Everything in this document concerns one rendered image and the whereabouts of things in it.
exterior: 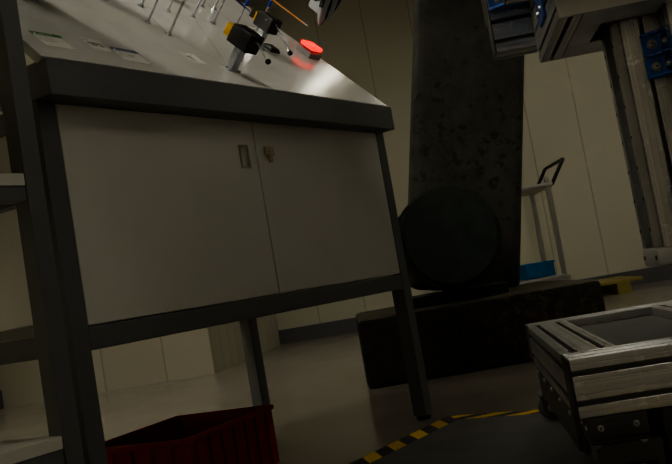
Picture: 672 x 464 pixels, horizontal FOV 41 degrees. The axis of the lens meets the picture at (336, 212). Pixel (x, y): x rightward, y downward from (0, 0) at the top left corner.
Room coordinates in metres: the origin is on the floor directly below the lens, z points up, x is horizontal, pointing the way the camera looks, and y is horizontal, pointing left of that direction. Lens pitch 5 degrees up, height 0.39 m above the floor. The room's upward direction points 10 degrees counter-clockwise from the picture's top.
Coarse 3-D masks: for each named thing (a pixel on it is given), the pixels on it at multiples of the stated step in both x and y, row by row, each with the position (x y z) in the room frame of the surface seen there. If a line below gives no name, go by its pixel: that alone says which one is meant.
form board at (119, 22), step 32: (64, 0) 1.84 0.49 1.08; (96, 0) 1.95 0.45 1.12; (128, 0) 2.09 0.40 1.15; (160, 0) 2.24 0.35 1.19; (192, 0) 2.42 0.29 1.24; (64, 32) 1.66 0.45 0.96; (96, 32) 1.76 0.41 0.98; (128, 32) 1.87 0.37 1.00; (160, 32) 1.99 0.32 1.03; (192, 32) 2.13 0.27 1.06; (96, 64) 1.61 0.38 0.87; (128, 64) 1.69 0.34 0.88; (160, 64) 1.79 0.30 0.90; (192, 64) 1.90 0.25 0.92; (224, 64) 2.02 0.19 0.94; (256, 64) 2.17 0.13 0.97; (288, 64) 2.33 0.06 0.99; (320, 64) 2.52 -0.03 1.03; (320, 96) 2.21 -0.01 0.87; (352, 96) 2.38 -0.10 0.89
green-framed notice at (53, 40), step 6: (30, 30) 1.58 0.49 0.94; (36, 36) 1.57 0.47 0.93; (42, 36) 1.58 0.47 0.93; (48, 36) 1.60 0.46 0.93; (54, 36) 1.62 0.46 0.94; (60, 36) 1.63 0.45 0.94; (42, 42) 1.56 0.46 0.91; (48, 42) 1.57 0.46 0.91; (54, 42) 1.59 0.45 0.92; (60, 42) 1.60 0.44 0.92; (66, 42) 1.62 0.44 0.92; (66, 48) 1.59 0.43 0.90; (72, 48) 1.61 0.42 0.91
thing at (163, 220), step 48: (96, 144) 1.62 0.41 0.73; (144, 144) 1.72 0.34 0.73; (192, 144) 1.84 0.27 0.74; (240, 144) 1.97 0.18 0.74; (96, 192) 1.61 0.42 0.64; (144, 192) 1.71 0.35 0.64; (192, 192) 1.82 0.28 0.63; (240, 192) 1.95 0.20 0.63; (96, 240) 1.59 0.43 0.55; (144, 240) 1.69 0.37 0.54; (192, 240) 1.80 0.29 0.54; (240, 240) 1.92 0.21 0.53; (96, 288) 1.58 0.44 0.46; (144, 288) 1.67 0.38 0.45; (192, 288) 1.78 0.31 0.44; (240, 288) 1.90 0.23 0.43
